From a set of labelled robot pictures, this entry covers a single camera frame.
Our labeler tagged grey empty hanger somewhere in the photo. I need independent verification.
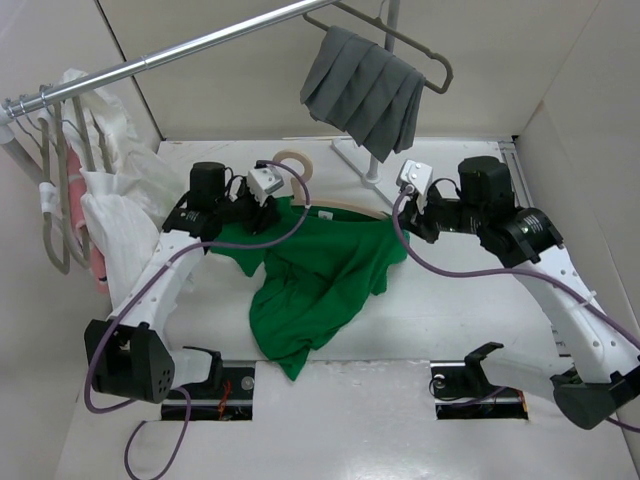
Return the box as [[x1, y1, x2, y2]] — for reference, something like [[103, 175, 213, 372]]
[[15, 95, 71, 275], [38, 102, 91, 269]]

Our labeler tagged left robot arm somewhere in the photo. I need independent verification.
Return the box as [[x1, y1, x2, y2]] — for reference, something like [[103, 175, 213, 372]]
[[84, 162, 284, 403]]

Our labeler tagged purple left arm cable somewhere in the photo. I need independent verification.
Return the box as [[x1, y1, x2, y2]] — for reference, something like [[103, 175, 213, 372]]
[[84, 159, 314, 480]]

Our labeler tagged white garment on rack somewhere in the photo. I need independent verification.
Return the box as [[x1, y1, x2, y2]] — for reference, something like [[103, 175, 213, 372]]
[[64, 88, 184, 306]]

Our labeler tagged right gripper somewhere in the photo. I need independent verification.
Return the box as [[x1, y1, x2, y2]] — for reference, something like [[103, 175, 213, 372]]
[[392, 183, 486, 243]]

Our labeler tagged white rack upright pole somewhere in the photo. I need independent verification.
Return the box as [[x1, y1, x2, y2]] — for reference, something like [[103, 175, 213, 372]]
[[0, 125, 43, 186]]

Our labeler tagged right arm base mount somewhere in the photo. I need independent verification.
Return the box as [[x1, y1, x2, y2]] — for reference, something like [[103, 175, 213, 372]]
[[428, 342, 529, 421]]

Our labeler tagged grey empty hanger outer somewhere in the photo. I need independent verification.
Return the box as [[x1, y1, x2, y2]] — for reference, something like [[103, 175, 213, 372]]
[[15, 95, 71, 275]]

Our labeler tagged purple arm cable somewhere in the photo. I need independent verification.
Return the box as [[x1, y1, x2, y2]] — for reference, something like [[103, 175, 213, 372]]
[[392, 187, 640, 434], [84, 159, 314, 480]]

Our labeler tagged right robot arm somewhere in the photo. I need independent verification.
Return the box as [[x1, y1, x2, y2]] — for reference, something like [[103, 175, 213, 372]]
[[391, 156, 639, 430]]

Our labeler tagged grey pleated cloth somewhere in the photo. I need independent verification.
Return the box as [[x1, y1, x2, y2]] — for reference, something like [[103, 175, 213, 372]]
[[300, 26, 425, 162]]

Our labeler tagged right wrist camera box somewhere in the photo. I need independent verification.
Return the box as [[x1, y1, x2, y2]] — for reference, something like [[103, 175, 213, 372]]
[[396, 159, 433, 212]]

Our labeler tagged beige plastic hanger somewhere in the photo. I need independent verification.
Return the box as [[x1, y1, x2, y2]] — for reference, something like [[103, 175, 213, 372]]
[[272, 149, 389, 220]]

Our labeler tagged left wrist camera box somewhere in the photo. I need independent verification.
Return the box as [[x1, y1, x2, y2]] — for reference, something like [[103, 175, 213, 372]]
[[246, 167, 284, 207]]

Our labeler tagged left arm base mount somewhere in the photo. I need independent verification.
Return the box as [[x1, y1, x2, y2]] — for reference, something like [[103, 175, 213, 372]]
[[172, 347, 256, 422]]

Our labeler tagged green t shirt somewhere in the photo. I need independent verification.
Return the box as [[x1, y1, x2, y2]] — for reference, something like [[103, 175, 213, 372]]
[[213, 197, 407, 380]]

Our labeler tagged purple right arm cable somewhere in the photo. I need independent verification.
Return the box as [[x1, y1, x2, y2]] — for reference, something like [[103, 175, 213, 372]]
[[392, 187, 640, 434]]

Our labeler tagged pink patterned garment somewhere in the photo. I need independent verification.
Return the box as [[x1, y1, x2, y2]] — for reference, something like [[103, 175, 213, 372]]
[[67, 149, 111, 295]]

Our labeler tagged grey empty hanger inner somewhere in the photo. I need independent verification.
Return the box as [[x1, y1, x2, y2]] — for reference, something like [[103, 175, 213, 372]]
[[38, 102, 91, 269]]

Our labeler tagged grey hanger with cloth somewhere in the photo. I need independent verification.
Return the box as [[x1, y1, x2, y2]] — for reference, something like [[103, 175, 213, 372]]
[[300, 1, 454, 101]]

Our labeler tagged white rack base foot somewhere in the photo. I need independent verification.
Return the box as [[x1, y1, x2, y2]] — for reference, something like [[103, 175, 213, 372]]
[[331, 138, 397, 206]]

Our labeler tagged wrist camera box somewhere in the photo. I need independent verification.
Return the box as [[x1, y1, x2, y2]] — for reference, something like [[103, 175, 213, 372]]
[[396, 159, 433, 212], [246, 167, 284, 207]]

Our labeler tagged aluminium rail on table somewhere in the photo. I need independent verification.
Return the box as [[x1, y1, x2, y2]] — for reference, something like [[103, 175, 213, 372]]
[[498, 140, 533, 208]]

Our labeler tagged chrome clothes rail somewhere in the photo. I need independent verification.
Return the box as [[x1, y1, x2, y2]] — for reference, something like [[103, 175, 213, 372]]
[[1, 0, 335, 127]]

